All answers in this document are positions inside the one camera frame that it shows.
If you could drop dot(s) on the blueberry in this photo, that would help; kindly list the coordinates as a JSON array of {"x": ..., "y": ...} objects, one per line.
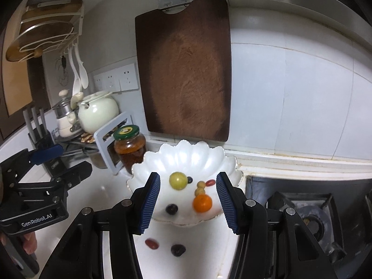
[{"x": 189, "y": 180}]

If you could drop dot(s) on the black gas stove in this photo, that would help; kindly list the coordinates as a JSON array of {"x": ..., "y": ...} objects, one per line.
[{"x": 258, "y": 189}]

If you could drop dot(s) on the white plastic spoon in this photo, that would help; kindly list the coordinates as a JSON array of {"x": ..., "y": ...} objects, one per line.
[
  {"x": 83, "y": 74},
  {"x": 76, "y": 80}
]

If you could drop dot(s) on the round brown wooden board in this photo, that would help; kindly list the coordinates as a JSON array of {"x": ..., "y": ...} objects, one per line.
[{"x": 37, "y": 40}]

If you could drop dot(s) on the brown wooden cutting board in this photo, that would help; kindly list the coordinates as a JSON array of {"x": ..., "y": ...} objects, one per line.
[{"x": 183, "y": 72}]

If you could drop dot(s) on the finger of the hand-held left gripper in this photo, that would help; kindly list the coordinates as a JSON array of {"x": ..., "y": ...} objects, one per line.
[
  {"x": 46, "y": 154},
  {"x": 78, "y": 173}
]

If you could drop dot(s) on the black knife block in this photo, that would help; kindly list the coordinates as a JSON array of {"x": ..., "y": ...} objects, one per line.
[{"x": 48, "y": 167}]

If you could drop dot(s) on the wooden trivet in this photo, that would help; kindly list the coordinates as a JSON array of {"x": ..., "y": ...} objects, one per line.
[{"x": 87, "y": 137}]

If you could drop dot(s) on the dark purple grape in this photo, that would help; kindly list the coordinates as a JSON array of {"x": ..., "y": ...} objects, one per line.
[{"x": 177, "y": 250}]

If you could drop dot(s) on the white-framed countertop shelf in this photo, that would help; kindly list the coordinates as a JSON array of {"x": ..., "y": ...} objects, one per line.
[{"x": 100, "y": 139}]

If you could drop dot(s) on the white shell-shaped bowl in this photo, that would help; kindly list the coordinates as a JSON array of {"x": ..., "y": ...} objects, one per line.
[{"x": 186, "y": 157}]

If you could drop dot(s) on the gas burner head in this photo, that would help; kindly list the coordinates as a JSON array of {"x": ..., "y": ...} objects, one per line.
[{"x": 312, "y": 223}]

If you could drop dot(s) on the green apple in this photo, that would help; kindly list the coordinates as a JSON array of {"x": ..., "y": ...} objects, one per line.
[{"x": 178, "y": 180}]

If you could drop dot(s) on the red grape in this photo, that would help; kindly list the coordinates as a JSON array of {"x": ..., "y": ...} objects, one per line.
[
  {"x": 151, "y": 243},
  {"x": 210, "y": 182}
]

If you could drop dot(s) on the person's left hand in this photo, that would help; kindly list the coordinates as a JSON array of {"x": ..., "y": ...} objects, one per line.
[{"x": 29, "y": 243}]

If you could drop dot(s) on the rectangular wooden board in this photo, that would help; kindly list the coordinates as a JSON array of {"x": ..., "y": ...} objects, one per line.
[{"x": 49, "y": 7}]

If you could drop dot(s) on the brown wooden door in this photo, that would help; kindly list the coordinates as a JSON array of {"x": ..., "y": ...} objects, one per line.
[{"x": 14, "y": 87}]

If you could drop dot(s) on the glass jar with green lid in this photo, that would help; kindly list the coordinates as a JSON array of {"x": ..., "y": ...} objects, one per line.
[{"x": 129, "y": 148}]

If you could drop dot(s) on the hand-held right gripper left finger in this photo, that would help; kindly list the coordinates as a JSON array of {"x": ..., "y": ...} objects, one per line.
[{"x": 148, "y": 203}]

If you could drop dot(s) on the black stove pan support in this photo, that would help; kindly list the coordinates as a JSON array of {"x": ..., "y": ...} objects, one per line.
[{"x": 279, "y": 199}]

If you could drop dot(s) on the grey metal tray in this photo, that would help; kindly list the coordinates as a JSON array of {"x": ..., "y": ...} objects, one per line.
[{"x": 74, "y": 151}]

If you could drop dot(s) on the steel lidded pot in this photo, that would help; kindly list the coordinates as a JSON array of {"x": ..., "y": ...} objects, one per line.
[{"x": 65, "y": 122}]

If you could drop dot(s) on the white ceramic teapot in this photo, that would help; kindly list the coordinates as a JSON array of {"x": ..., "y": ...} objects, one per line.
[{"x": 97, "y": 113}]

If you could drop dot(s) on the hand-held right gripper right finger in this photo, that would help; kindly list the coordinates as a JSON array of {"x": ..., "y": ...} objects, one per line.
[{"x": 229, "y": 205}]

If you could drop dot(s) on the orange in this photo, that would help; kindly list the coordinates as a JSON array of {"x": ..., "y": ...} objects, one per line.
[{"x": 202, "y": 203}]

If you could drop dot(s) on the tan longan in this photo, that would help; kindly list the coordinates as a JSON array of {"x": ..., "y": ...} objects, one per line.
[
  {"x": 199, "y": 192},
  {"x": 200, "y": 184}
]

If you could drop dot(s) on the white wall socket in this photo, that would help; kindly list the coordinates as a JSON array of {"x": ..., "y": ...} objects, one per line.
[
  {"x": 98, "y": 82},
  {"x": 111, "y": 80},
  {"x": 128, "y": 77}
]

